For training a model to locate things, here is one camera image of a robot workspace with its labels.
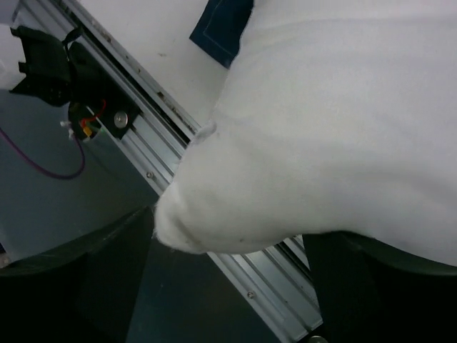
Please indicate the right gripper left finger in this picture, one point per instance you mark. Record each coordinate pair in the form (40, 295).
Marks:
(82, 291)

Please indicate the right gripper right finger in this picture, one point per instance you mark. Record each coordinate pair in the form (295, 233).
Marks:
(369, 291)

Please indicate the white pillow insert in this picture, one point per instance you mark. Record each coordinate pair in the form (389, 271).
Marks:
(335, 116)

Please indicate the blue patterned pillowcase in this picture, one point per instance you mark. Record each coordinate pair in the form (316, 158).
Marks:
(219, 29)

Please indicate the aluminium front rail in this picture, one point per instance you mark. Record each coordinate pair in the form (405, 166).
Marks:
(266, 296)

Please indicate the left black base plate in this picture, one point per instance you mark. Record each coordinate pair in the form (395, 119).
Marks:
(97, 101)

